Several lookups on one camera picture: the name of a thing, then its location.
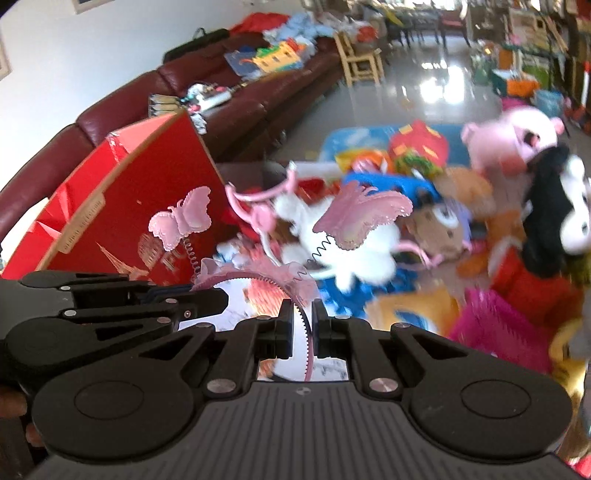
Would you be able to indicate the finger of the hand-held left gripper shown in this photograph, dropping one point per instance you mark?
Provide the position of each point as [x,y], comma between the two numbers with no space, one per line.
[92,282]
[198,304]

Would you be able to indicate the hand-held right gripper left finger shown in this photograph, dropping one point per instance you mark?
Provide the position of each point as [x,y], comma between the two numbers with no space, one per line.
[287,325]

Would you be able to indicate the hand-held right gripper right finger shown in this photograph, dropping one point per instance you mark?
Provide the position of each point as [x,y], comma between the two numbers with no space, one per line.
[319,325]

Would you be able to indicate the pink butterfly headband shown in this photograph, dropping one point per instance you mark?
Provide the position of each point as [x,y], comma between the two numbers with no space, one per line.
[308,350]

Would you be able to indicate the red cardboard box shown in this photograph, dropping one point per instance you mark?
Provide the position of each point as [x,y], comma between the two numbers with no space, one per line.
[138,175]

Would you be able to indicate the pile of small items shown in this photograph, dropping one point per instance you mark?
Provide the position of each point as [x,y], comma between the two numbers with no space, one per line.
[207,94]

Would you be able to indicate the person's left hand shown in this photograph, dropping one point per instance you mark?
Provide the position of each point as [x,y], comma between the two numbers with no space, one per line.
[11,404]

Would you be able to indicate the white plush toy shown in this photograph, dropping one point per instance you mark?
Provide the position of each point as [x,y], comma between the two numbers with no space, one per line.
[364,263]

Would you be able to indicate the pink plastic toy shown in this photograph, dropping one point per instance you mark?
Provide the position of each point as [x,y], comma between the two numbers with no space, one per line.
[261,217]

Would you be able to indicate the purple hooded bear plush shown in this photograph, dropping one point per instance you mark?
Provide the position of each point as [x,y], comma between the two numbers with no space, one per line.
[438,230]

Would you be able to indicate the blue plastic toy with holes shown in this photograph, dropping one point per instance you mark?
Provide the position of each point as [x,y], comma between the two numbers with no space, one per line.
[397,184]

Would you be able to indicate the magenta plastic basket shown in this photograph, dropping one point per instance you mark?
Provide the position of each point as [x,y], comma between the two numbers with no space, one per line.
[498,327]

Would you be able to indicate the colourful patterned plush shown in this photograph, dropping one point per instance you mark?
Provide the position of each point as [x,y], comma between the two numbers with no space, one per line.
[415,164]

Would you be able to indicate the blue play mat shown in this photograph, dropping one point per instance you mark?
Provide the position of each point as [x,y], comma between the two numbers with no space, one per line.
[351,138]

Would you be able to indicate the maroon leather sofa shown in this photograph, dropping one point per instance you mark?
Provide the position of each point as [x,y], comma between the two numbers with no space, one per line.
[138,92]

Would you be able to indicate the brown teddy bear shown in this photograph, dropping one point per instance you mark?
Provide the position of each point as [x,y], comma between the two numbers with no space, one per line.
[466,189]

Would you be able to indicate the red and yellow plush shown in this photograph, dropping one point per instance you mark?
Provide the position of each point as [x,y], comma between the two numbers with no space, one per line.
[420,141]

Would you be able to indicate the yellow plush toy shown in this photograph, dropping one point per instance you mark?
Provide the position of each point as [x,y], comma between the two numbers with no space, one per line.
[568,364]

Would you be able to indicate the black and white plush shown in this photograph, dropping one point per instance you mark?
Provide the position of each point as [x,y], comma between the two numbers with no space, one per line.
[545,207]

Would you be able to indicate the colourful toy castle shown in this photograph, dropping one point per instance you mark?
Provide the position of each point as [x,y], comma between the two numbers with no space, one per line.
[277,57]

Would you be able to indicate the black bag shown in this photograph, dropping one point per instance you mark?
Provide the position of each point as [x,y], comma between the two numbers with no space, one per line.
[198,44]

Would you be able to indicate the pink pig plush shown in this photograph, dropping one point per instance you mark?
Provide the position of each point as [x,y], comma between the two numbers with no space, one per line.
[498,134]

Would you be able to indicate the wooden chair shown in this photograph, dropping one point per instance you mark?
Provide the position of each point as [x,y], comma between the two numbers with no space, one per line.
[364,60]

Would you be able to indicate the blue cloth pile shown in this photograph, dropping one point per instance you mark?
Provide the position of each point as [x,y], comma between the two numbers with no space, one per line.
[295,25]

